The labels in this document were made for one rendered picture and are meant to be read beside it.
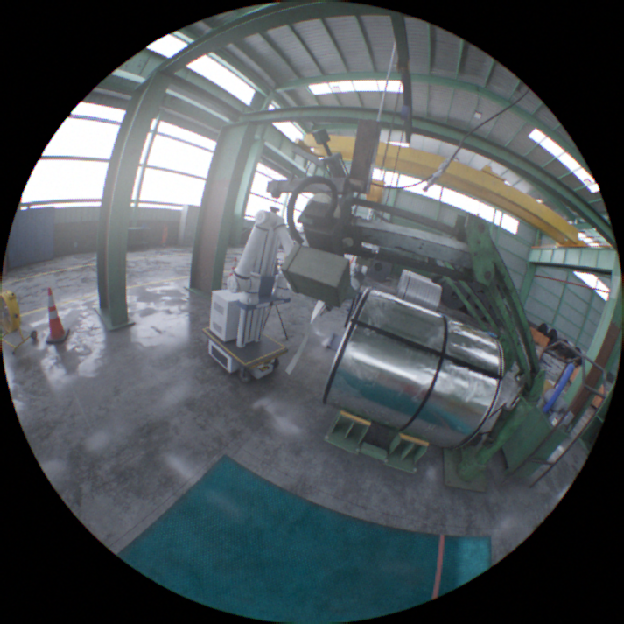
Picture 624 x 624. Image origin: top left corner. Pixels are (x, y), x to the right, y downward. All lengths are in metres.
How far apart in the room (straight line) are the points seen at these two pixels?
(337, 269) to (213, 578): 1.78
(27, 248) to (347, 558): 10.11
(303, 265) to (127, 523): 1.88
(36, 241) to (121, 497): 8.59
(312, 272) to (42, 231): 9.29
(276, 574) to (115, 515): 1.09
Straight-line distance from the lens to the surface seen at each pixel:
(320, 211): 0.70
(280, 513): 1.77
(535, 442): 3.05
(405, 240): 0.98
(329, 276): 0.68
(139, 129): 3.54
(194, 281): 5.31
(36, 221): 9.49
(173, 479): 1.88
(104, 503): 1.96
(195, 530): 1.73
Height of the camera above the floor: 1.68
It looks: 20 degrees down
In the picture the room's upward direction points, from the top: 15 degrees clockwise
